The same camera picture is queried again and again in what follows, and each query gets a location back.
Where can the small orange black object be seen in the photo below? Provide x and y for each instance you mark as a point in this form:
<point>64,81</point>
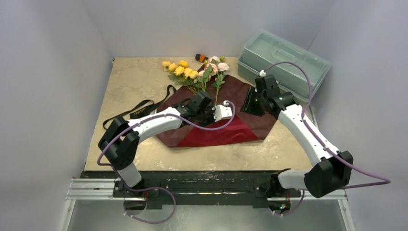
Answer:
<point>201,58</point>

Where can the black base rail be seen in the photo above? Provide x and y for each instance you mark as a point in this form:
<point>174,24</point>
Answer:
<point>255,188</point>

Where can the aluminium frame rail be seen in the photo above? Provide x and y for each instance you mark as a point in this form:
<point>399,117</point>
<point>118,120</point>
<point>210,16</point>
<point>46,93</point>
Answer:
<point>90,206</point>

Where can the pink fake rose stem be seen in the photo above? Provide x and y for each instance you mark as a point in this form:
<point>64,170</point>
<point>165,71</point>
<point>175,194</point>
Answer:
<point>220,71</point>

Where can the yellow fake flower stem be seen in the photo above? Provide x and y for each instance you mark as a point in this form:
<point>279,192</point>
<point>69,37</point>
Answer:
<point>181,74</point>

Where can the peach fake rose stem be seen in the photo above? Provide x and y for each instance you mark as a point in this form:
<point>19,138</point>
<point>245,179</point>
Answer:
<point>210,69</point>

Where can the green plastic toolbox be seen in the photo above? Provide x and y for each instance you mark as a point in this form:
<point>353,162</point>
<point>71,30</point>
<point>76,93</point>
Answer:
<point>295,69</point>

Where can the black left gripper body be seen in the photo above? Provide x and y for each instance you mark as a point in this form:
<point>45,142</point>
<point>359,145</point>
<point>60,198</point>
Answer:
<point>206,117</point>

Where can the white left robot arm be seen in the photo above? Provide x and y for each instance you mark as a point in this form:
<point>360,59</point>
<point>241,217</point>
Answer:
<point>120,141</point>

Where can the dark red wrapping paper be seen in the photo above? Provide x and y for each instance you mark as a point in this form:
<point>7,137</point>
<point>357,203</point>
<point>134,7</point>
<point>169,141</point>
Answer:
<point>243,128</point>

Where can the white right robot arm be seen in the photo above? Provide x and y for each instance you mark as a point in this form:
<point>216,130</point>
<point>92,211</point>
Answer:
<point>331,168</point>

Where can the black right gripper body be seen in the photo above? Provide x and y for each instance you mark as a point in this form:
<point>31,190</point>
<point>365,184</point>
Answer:
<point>252,101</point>

